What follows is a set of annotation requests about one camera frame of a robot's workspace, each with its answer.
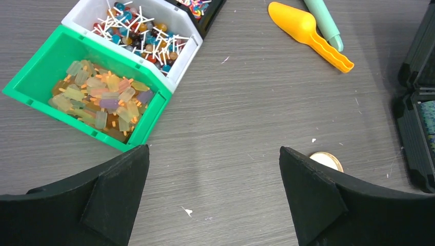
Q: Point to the black poker chip case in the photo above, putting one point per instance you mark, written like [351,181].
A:
[414,111]

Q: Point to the white lollipop bin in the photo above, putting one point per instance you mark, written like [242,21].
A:
[85,13]

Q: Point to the yellow plastic scoop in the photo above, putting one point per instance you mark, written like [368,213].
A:
[302,27]

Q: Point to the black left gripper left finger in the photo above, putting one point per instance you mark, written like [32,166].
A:
[97,206]

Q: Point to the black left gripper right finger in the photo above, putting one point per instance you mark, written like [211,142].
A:
[329,207]

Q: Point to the green candy bin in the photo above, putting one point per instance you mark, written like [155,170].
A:
[32,85]

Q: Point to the black swirl lollipop bin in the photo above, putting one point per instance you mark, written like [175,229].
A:
[205,22]

